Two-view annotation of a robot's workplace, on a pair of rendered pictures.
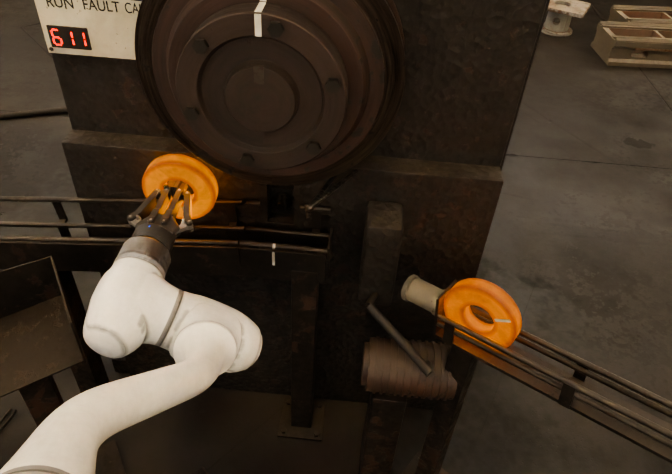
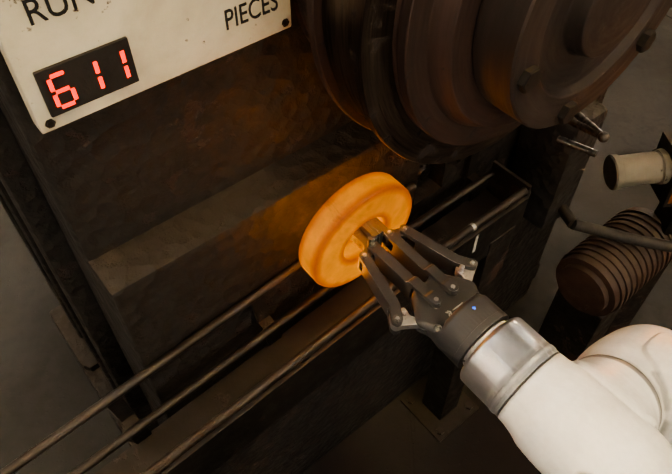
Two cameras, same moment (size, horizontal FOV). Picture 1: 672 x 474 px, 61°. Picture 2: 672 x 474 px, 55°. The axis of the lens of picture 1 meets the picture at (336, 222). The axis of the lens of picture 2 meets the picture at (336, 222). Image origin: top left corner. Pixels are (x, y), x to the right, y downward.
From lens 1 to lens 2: 0.92 m
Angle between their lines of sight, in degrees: 31
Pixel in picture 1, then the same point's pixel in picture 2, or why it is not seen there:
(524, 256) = not seen: hidden behind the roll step
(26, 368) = not seen: outside the picture
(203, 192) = (399, 214)
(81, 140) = (141, 267)
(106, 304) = (638, 456)
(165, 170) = (356, 217)
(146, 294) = (630, 396)
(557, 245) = not seen: hidden behind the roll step
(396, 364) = (629, 264)
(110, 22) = not seen: outside the picture
